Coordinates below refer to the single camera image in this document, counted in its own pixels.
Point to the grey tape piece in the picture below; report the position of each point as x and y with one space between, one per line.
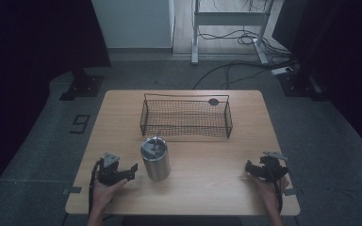
73 190
290 191

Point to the stainless steel cup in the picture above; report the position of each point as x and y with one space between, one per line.
157 164

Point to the person's dark clothing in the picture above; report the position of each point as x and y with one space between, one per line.
182 221

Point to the black round table disc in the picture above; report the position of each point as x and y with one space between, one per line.
213 101

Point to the black stand base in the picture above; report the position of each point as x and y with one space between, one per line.
298 83
83 86

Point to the dark curtain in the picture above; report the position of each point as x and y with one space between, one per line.
28 62
342 47

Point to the person's left hand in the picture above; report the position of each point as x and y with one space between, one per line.
104 193

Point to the white power strip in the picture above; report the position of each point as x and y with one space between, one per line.
281 70

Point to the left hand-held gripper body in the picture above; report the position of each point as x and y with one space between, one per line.
108 172

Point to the person's right hand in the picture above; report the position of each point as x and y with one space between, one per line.
268 191

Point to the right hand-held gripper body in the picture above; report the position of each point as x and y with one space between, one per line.
273 169

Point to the white metal desk frame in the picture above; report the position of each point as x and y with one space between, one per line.
229 18

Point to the white cabinet panel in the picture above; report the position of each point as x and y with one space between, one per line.
132 23

